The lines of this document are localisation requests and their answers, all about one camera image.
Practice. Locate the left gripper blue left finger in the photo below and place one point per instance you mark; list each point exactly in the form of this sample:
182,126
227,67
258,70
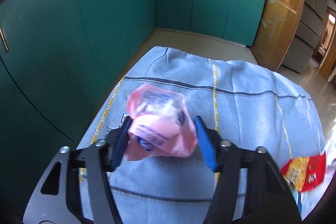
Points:
118,140

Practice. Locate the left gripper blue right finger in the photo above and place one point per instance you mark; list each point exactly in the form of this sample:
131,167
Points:
207,143

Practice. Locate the pink plastic wrapper bag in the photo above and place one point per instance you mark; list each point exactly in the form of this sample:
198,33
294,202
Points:
161,125

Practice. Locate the red yellow snack wrapper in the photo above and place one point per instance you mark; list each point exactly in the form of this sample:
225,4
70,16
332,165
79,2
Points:
305,173

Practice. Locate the teal kitchen cabinets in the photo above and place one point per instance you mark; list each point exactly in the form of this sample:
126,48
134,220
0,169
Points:
64,54

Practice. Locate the light blue checked tablecloth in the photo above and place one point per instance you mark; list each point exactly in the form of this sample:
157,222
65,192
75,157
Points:
250,106

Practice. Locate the grey refrigerator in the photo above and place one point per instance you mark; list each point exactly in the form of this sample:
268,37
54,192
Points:
307,35

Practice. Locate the wooden glass door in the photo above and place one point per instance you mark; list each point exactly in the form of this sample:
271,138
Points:
278,25

